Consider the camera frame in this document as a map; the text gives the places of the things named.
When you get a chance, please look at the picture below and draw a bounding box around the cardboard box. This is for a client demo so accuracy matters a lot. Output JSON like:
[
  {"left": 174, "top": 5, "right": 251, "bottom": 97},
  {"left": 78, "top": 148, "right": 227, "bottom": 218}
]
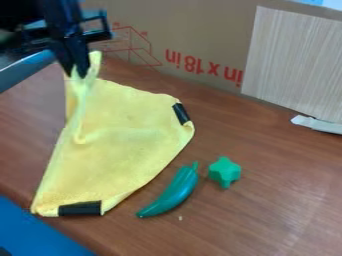
[{"left": 81, "top": 0, "right": 342, "bottom": 95}]

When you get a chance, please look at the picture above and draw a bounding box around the green toy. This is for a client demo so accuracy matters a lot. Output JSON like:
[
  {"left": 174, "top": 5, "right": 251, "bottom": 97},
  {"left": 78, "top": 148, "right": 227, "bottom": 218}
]
[{"left": 207, "top": 156, "right": 244, "bottom": 190}]

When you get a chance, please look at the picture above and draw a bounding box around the white paper piece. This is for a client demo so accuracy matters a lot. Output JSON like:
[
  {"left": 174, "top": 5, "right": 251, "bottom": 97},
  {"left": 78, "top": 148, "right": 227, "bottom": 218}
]
[{"left": 289, "top": 114, "right": 342, "bottom": 136}]

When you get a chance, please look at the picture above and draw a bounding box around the yellow cloth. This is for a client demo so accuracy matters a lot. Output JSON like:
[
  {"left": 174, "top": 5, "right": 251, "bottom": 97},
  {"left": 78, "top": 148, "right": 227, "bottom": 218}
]
[{"left": 29, "top": 49, "right": 197, "bottom": 218}]

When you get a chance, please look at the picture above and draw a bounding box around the light wooden board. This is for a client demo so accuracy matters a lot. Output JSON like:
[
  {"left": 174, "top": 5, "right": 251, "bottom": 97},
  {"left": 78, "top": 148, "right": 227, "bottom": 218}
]
[{"left": 239, "top": 4, "right": 342, "bottom": 125}]

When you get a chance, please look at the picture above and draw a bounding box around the green toy pepper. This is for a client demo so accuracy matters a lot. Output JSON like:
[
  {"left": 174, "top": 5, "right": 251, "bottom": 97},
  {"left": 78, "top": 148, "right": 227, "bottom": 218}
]
[{"left": 134, "top": 161, "right": 201, "bottom": 219}]

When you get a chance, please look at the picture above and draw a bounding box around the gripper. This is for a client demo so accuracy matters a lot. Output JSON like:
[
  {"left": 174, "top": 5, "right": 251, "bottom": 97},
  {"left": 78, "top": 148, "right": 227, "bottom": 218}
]
[{"left": 18, "top": 10, "right": 114, "bottom": 80}]

